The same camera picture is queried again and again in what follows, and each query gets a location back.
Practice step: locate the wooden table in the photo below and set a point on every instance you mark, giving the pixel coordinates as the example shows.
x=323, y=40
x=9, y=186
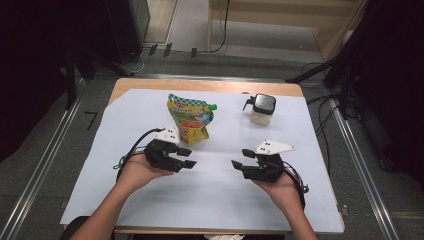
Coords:
x=206, y=85

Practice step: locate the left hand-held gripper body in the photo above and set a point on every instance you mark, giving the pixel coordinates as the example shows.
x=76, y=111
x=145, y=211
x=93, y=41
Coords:
x=163, y=156

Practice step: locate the person's left hand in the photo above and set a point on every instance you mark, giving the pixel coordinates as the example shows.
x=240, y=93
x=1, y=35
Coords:
x=136, y=173

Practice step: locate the white paper sheet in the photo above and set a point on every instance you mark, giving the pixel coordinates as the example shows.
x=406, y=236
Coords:
x=213, y=193

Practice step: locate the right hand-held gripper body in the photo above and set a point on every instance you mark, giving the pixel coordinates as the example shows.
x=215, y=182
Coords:
x=266, y=170

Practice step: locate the yellow spout pouch green cap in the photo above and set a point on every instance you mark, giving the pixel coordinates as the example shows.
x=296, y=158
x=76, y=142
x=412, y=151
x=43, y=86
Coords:
x=190, y=120

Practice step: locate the light wooden shelf unit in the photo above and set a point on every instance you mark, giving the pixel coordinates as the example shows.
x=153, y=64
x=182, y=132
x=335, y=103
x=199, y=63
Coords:
x=266, y=10

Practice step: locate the black cabinet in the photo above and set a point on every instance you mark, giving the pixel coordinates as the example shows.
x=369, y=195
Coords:
x=128, y=26

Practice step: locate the black metal stand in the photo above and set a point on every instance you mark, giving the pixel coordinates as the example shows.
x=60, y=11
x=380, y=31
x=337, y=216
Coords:
x=313, y=71
x=70, y=83

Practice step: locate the clear seasoning jar black lid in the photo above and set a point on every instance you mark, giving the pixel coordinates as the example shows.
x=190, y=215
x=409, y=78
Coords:
x=263, y=108

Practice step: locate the metal floor rail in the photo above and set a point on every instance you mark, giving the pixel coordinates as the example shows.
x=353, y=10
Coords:
x=43, y=166
x=363, y=166

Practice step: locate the black curtain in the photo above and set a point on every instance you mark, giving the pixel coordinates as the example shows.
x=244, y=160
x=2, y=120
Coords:
x=30, y=66
x=396, y=83

